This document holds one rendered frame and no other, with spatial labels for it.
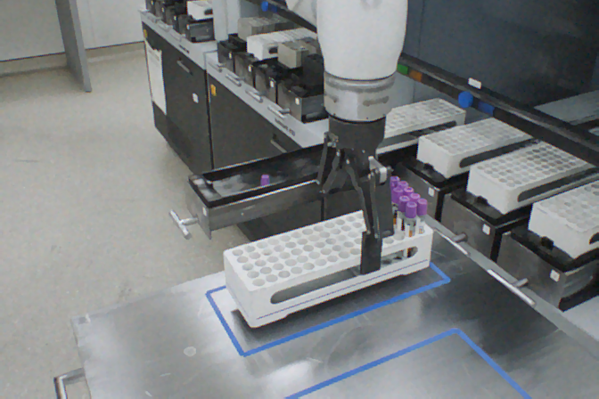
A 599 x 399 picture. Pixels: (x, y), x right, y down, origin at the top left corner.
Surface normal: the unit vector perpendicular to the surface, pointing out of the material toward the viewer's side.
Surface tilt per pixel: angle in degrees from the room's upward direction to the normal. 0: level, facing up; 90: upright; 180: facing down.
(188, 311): 0
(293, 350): 0
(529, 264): 90
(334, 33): 91
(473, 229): 90
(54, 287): 0
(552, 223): 90
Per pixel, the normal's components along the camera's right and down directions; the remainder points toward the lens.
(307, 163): 0.00, -0.88
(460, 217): -0.87, 0.23
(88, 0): 0.48, 0.42
